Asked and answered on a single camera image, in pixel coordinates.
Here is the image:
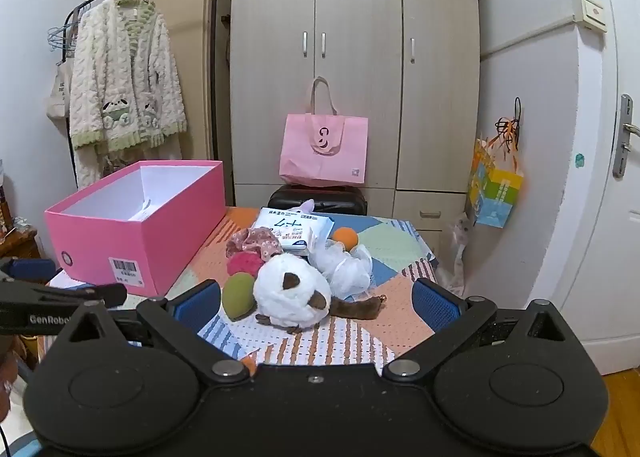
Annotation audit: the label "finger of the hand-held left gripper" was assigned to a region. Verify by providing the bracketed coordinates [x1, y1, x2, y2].
[0, 282, 128, 309]
[0, 258, 58, 284]

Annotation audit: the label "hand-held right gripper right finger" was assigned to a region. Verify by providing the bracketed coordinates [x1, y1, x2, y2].
[382, 278, 571, 383]

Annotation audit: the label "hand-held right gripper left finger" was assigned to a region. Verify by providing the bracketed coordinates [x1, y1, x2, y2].
[57, 279, 251, 385]

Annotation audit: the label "green egg-shaped sponge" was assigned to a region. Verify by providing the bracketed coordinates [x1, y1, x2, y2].
[222, 272, 258, 322]

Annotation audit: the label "pink round sponge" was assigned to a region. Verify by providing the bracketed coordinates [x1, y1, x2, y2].
[226, 251, 265, 278]

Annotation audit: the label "pink cardboard box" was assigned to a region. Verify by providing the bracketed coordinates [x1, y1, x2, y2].
[44, 160, 227, 297]

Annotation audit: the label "pink floral cloth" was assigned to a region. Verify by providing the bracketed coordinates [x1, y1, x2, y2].
[225, 226, 284, 260]

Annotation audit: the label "white mesh bath pouf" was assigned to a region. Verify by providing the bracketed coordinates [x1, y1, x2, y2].
[307, 238, 375, 299]

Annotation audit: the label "orange ball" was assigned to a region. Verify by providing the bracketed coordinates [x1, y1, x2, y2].
[331, 227, 359, 254]

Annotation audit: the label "small tissue pack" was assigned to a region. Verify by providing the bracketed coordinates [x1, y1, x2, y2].
[276, 228, 319, 256]

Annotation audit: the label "white wet wipes pack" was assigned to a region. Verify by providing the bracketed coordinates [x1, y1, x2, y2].
[248, 207, 336, 244]

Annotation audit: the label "wooden side table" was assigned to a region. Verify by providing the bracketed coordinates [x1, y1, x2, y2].
[0, 224, 41, 268]

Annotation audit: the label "patchwork table mat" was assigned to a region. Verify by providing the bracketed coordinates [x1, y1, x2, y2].
[47, 206, 441, 368]

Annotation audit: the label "white plastic bag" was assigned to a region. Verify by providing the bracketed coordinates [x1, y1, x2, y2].
[445, 212, 473, 298]

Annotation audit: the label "cream hanging garment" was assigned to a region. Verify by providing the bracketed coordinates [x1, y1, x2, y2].
[75, 134, 183, 189]

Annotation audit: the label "colourful paper gift bag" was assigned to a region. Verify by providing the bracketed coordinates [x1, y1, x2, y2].
[466, 137, 525, 229]

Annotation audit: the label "cream canvas tote bag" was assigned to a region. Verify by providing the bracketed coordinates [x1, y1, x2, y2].
[46, 57, 76, 120]

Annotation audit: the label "pink tote bag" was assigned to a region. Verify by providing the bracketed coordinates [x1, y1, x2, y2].
[279, 77, 369, 188]

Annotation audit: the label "white door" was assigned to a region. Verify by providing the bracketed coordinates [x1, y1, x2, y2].
[565, 0, 640, 373]

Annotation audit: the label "beige wardrobe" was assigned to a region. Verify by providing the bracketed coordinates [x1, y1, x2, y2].
[229, 0, 481, 233]

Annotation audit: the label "cream knitted panda cardigan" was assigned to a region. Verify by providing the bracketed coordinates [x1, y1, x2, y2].
[67, 0, 188, 150]

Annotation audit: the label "black metal clothes rack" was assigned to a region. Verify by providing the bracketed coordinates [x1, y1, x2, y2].
[64, 0, 222, 163]

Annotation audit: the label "tall beige cabinet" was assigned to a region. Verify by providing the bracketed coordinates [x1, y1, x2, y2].
[111, 0, 236, 163]

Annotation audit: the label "blue wire hangers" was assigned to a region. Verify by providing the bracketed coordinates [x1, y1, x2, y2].
[47, 20, 78, 58]

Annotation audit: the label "metal door handle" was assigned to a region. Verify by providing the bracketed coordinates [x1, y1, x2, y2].
[612, 94, 640, 180]

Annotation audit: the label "white wall switch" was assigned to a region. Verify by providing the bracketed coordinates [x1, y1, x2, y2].
[571, 0, 608, 33]

